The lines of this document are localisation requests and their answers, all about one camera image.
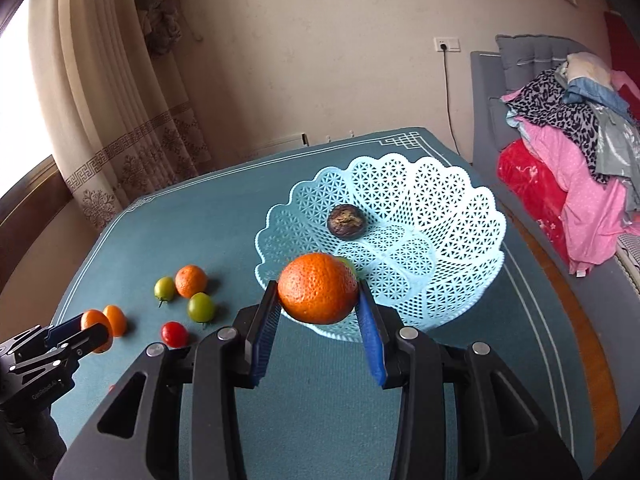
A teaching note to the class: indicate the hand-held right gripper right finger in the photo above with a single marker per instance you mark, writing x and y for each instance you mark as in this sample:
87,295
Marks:
371,347

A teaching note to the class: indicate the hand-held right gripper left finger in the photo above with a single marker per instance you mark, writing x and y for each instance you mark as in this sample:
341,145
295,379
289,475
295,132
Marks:
262,342

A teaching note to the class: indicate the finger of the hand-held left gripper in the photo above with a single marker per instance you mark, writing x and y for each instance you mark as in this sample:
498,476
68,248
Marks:
65,331
97,336

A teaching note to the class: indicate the small oval orange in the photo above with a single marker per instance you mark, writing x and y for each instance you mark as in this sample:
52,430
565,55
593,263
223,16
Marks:
115,320
92,321

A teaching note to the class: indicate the green tomato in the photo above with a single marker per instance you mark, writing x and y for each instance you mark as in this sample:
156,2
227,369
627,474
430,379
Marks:
201,306
349,263
164,288

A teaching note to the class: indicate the large orange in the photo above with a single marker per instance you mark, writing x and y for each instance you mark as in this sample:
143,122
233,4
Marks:
317,287

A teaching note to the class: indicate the round tangerine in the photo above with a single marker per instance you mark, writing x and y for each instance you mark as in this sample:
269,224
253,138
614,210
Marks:
191,281

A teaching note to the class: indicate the light blue lattice plastic basket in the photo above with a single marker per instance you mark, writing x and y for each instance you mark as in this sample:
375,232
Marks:
440,220

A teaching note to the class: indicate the teal table cloth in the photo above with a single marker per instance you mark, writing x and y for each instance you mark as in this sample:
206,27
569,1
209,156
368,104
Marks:
310,425

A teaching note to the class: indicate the beige patterned curtain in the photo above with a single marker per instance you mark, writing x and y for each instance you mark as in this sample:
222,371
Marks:
125,110

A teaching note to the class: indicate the red blanket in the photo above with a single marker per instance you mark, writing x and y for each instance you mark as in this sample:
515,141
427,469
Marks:
530,180

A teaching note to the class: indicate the pile of clothes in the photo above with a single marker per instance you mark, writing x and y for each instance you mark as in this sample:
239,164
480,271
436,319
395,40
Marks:
580,195

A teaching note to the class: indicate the grey sofa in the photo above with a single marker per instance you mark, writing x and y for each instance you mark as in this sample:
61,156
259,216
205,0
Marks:
492,110

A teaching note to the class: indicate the white textured rug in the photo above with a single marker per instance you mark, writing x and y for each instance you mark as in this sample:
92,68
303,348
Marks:
631,250

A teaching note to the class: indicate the leopard print garment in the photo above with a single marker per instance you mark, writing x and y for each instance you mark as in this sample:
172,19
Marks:
555,110

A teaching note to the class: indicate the silver grey garment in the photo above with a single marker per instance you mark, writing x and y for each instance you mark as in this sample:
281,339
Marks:
617,145

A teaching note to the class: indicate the curtain tieback tassel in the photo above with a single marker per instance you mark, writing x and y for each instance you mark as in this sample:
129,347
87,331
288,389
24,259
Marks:
160,15

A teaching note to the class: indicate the light blue garment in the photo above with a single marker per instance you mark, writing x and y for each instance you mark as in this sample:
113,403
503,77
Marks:
595,95

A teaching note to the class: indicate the cream garment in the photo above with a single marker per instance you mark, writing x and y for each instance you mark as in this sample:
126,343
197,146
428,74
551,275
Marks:
590,65

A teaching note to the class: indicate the white wall outlet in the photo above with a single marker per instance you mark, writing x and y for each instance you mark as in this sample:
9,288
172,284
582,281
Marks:
446,45

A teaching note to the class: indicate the red wall hanging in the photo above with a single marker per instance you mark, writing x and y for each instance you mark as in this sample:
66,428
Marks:
622,40

